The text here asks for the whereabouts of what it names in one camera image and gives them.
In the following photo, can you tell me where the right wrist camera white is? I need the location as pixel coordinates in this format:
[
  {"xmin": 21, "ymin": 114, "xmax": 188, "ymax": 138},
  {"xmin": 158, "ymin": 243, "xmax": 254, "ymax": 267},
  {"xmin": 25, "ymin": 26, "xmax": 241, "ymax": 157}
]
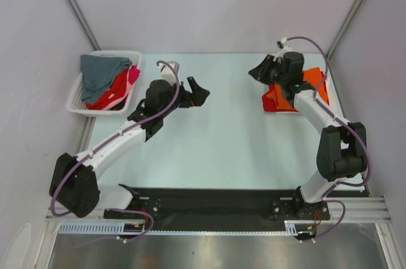
[{"xmin": 273, "ymin": 37, "xmax": 293, "ymax": 62}]

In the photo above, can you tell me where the white slotted cable duct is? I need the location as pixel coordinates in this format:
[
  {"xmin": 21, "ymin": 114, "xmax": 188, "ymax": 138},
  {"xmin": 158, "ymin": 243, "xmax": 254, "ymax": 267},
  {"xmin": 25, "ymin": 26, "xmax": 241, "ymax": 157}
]
[{"xmin": 59, "ymin": 221, "xmax": 316, "ymax": 236}]

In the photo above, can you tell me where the red t shirt in basket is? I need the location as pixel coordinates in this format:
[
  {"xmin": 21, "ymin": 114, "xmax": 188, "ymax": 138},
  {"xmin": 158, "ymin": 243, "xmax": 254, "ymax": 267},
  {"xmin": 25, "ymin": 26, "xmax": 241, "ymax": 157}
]
[{"xmin": 86, "ymin": 70, "xmax": 132, "ymax": 110}]

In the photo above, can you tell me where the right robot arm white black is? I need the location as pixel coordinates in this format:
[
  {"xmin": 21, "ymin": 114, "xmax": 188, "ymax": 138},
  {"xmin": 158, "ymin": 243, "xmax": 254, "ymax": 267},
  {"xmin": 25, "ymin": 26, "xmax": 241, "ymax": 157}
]
[{"xmin": 248, "ymin": 51, "xmax": 369, "ymax": 219}]

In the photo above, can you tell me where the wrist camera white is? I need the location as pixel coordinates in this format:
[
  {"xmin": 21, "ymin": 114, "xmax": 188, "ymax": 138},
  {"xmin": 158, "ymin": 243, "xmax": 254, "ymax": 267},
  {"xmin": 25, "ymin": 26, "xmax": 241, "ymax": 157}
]
[
  {"xmin": 273, "ymin": 37, "xmax": 293, "ymax": 62},
  {"xmin": 157, "ymin": 61, "xmax": 180, "ymax": 86}
]

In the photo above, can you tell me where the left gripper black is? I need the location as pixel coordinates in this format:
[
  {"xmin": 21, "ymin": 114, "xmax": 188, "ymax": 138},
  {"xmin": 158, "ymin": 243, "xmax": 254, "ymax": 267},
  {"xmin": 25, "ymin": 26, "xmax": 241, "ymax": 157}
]
[{"xmin": 159, "ymin": 77, "xmax": 208, "ymax": 118}]

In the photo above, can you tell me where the aluminium rail frame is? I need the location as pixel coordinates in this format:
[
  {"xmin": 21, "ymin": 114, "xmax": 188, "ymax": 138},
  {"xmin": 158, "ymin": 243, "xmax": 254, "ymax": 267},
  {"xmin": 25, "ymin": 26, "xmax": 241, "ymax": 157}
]
[{"xmin": 46, "ymin": 197, "xmax": 391, "ymax": 223}]

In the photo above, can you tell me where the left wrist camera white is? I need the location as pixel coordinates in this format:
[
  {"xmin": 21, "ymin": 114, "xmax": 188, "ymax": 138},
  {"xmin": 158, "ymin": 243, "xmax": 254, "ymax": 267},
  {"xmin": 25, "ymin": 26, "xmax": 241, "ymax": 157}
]
[{"xmin": 157, "ymin": 61, "xmax": 180, "ymax": 86}]

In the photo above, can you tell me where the orange t shirt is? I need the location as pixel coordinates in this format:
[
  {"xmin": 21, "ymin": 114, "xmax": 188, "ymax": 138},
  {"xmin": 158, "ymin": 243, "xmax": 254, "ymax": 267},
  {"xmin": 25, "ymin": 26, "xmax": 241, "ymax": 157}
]
[{"xmin": 265, "ymin": 67, "xmax": 329, "ymax": 113}]

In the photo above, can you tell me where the left corner aluminium post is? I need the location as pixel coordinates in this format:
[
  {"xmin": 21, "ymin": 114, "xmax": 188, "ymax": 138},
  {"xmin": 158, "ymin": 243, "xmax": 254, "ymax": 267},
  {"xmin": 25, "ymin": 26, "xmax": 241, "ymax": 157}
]
[{"xmin": 65, "ymin": 0, "xmax": 101, "ymax": 51}]

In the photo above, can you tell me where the right corner aluminium post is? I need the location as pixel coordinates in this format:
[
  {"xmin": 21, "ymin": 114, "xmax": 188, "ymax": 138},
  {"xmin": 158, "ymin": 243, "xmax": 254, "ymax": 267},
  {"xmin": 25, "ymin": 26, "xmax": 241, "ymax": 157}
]
[{"xmin": 326, "ymin": 0, "xmax": 365, "ymax": 60}]

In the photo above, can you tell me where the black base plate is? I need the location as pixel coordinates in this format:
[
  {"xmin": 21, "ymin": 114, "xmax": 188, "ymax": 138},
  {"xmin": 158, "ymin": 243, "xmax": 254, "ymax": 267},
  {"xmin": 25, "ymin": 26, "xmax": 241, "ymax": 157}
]
[{"xmin": 103, "ymin": 187, "xmax": 327, "ymax": 229}]

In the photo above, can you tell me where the grey t shirt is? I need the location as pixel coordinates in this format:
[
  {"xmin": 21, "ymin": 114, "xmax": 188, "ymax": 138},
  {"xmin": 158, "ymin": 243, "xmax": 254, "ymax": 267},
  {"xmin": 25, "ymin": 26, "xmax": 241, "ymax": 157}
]
[{"xmin": 80, "ymin": 55, "xmax": 132, "ymax": 104}]

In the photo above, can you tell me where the folded red t shirt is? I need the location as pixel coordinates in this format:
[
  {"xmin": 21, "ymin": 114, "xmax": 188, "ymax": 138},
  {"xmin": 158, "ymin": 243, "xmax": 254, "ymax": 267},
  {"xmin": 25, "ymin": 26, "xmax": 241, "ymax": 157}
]
[{"xmin": 262, "ymin": 84, "xmax": 298, "ymax": 113}]

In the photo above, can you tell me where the pink t shirt in basket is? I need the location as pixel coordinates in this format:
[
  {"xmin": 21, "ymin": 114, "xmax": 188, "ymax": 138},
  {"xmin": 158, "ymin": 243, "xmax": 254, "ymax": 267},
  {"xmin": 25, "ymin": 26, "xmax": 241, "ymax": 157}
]
[{"xmin": 127, "ymin": 65, "xmax": 140, "ymax": 86}]

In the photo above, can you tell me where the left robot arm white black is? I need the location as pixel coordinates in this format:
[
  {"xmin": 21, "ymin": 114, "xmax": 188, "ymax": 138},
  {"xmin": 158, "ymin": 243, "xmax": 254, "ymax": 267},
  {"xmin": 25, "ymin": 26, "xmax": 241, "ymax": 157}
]
[{"xmin": 49, "ymin": 77, "xmax": 210, "ymax": 218}]

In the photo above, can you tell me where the folded white t shirt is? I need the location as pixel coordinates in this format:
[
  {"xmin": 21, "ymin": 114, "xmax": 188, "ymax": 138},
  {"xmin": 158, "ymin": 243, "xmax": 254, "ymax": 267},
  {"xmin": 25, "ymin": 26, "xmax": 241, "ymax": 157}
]
[{"xmin": 324, "ymin": 74, "xmax": 333, "ymax": 105}]

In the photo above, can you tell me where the corner aluminium post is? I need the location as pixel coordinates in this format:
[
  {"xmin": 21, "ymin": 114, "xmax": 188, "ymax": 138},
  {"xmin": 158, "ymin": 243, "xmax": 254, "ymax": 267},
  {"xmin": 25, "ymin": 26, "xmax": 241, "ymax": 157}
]
[
  {"xmin": 65, "ymin": 0, "xmax": 101, "ymax": 51},
  {"xmin": 326, "ymin": 0, "xmax": 365, "ymax": 60}
]

